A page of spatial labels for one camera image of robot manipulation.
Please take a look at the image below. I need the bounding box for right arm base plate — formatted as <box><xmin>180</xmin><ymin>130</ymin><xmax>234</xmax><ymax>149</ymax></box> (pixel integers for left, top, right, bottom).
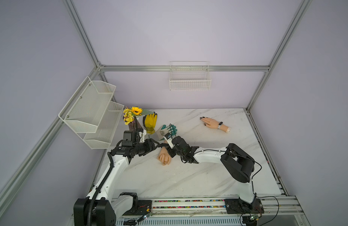
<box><xmin>224</xmin><ymin>198</ymin><xmax>264</xmax><ymax>214</ymax></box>

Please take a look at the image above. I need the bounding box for green white garden glove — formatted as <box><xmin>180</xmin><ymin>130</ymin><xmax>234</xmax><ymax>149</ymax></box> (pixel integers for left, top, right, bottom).
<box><xmin>151</xmin><ymin>124</ymin><xmax>177</xmax><ymax>141</ymax></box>

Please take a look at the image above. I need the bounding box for yellow black work glove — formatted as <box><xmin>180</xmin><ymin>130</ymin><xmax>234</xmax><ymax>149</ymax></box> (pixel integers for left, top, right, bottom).
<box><xmin>143</xmin><ymin>113</ymin><xmax>157</xmax><ymax>134</ymax></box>

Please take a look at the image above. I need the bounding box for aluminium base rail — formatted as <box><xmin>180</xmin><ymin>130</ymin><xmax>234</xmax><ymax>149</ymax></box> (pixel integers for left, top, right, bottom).
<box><xmin>111</xmin><ymin>196</ymin><xmax>304</xmax><ymax>218</ymax></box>

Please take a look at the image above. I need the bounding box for yellow sunflower bouquet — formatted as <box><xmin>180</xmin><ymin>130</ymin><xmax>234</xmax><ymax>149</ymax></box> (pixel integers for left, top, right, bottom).
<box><xmin>123</xmin><ymin>106</ymin><xmax>154</xmax><ymax>125</ymax></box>

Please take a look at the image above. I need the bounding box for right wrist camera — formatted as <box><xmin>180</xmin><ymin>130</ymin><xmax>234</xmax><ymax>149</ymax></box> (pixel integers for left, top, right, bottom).
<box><xmin>164</xmin><ymin>132</ymin><xmax>174</xmax><ymax>149</ymax></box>

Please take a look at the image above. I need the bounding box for white wire wall basket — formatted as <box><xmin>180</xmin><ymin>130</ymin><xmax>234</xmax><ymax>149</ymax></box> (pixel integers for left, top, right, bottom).
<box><xmin>169</xmin><ymin>61</ymin><xmax>212</xmax><ymax>91</ymax></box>

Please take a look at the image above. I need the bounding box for white two-tier mesh shelf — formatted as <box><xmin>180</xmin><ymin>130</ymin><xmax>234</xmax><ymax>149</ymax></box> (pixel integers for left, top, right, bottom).
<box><xmin>58</xmin><ymin>77</ymin><xmax>124</xmax><ymax>149</ymax></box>

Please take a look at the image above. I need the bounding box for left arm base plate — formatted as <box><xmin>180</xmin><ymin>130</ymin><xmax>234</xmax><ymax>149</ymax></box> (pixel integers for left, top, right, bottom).
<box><xmin>123</xmin><ymin>200</ymin><xmax>152</xmax><ymax>216</ymax></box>

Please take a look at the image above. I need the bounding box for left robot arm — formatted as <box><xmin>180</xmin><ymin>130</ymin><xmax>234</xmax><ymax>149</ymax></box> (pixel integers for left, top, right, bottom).
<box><xmin>73</xmin><ymin>138</ymin><xmax>160</xmax><ymax>226</ymax></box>

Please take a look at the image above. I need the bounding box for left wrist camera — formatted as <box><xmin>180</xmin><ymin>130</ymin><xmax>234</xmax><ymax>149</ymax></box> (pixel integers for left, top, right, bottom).
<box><xmin>121</xmin><ymin>131</ymin><xmax>141</xmax><ymax>147</ymax></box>

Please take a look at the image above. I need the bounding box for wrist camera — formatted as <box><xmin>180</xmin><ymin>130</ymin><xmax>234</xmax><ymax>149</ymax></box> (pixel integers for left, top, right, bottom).
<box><xmin>121</xmin><ymin>131</ymin><xmax>141</xmax><ymax>147</ymax></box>
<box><xmin>164</xmin><ymin>132</ymin><xmax>174</xmax><ymax>149</ymax></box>

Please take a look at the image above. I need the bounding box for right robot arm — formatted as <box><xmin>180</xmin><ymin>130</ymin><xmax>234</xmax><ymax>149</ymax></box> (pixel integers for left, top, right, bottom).
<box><xmin>165</xmin><ymin>137</ymin><xmax>256</xmax><ymax>205</ymax></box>

